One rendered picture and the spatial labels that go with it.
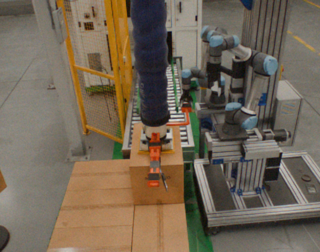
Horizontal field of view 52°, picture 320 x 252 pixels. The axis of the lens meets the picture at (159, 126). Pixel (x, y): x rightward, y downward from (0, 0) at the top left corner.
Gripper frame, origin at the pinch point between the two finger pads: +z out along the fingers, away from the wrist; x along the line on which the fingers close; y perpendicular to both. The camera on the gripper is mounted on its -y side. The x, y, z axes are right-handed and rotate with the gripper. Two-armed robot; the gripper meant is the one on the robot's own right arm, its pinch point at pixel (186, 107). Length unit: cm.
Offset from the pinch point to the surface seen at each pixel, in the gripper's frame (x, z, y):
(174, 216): -15, 53, 73
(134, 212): -45, 54, 68
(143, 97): -33, -31, 37
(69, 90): -122, 15, -76
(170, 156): -15, 13, 50
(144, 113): -33, -18, 38
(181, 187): -8, 36, 61
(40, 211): -151, 107, 13
